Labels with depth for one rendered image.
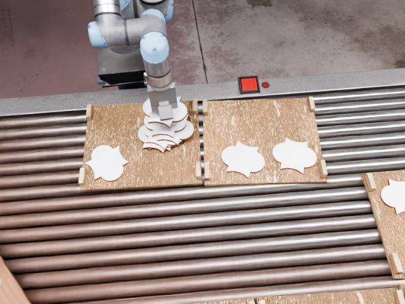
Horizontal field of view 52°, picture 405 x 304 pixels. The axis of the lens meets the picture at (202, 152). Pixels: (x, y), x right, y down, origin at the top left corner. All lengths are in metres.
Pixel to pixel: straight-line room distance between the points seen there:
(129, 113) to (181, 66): 1.43
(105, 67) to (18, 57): 1.66
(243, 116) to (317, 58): 1.61
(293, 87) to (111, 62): 0.73
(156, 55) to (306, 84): 0.73
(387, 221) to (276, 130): 0.47
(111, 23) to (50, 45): 2.08
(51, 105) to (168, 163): 0.54
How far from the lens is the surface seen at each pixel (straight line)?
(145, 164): 1.44
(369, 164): 1.54
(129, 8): 1.63
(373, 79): 1.78
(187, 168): 1.42
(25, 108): 1.74
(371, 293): 1.35
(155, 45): 1.14
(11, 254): 1.47
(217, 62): 2.97
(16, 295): 1.28
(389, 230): 1.44
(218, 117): 1.53
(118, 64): 1.72
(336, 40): 3.23
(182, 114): 1.37
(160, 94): 1.28
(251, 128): 1.51
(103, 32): 1.24
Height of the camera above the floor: 2.18
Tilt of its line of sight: 60 degrees down
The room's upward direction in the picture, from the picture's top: 3 degrees counter-clockwise
